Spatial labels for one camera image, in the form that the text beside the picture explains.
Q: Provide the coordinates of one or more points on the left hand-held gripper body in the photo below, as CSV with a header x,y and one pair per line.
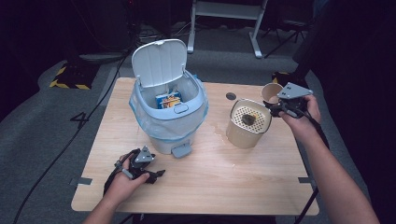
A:
x,y
138,166

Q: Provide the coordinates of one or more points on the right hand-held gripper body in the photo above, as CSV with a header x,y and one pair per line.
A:
x,y
294,102

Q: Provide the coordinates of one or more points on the brown paper cup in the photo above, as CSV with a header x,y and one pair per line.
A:
x,y
270,91

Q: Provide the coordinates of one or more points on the dark tea dregs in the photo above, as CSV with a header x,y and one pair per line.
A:
x,y
248,119

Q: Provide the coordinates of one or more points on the beige container with strainer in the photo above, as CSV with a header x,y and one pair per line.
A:
x,y
243,137

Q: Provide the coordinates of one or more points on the blue white pedal bin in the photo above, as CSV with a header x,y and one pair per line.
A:
x,y
168,124

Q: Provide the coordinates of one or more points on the blue red snack box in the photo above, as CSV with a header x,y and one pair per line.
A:
x,y
168,100

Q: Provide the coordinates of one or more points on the person's right hand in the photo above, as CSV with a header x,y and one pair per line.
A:
x,y
306,123

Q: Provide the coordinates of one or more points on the person's left hand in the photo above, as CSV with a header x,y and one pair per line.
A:
x,y
124,186

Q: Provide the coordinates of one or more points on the yellow black striped base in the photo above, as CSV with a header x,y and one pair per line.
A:
x,y
73,76
278,76

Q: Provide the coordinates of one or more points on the dark round table grommet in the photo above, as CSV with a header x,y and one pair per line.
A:
x,y
231,95

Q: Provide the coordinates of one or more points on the clear blue-edged bin liner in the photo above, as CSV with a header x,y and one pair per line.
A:
x,y
168,127

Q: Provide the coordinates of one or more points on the grey tape piece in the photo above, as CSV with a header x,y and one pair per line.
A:
x,y
81,181
305,180

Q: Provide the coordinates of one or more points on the black tripod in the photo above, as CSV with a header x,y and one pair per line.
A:
x,y
288,34

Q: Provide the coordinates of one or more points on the grey flat stand foot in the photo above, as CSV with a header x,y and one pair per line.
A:
x,y
101,57

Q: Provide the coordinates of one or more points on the white desk frame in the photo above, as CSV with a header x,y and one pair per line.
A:
x,y
227,9

